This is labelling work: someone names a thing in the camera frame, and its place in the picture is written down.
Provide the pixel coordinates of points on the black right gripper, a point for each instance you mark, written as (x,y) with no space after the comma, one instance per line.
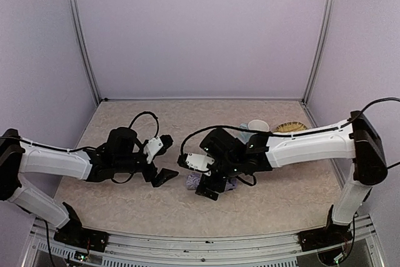
(211,186)

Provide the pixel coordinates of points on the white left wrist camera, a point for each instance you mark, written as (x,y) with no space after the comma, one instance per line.
(157,146)

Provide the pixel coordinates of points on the left aluminium frame post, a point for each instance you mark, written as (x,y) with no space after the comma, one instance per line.
(83,50)

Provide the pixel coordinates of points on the woven bamboo tray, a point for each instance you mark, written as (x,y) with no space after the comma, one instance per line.
(292,126)

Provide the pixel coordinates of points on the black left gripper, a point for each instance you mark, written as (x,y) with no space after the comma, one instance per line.
(149,171)

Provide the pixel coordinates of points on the aluminium frame post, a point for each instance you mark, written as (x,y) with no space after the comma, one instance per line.
(83,50)
(318,55)

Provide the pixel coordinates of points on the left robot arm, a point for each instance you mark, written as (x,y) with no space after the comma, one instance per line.
(121,153)

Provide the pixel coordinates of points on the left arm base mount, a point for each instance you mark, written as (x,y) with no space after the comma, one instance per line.
(85,238)

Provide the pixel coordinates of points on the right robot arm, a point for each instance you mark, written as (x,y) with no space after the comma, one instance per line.
(354,139)

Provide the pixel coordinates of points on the front aluminium rail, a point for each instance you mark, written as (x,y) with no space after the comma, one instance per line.
(122,249)

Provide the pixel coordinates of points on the lavender folding umbrella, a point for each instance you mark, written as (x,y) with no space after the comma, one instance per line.
(193,180)

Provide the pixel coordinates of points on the light blue mug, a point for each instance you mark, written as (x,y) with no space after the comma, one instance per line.
(253,125)

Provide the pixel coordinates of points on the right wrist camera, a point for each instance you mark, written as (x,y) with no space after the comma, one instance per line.
(197,162)

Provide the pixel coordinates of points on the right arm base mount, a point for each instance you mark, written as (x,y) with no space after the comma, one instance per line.
(320,238)

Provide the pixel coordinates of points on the right aluminium frame post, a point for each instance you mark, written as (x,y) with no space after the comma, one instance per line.
(318,55)

